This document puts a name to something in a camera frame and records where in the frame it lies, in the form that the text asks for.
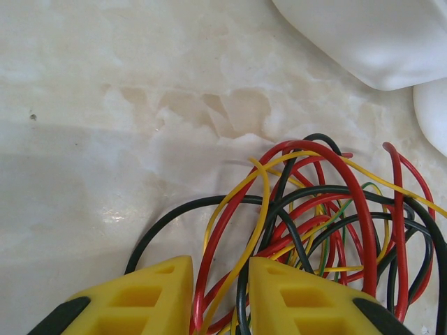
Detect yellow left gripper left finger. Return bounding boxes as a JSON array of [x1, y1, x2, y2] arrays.
[[27, 255, 194, 335]]

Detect white plastic tray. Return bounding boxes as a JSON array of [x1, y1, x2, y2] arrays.
[[413, 77, 447, 158], [270, 0, 447, 91]]

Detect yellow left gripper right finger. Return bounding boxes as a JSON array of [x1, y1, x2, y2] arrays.
[[249, 257, 416, 335]]

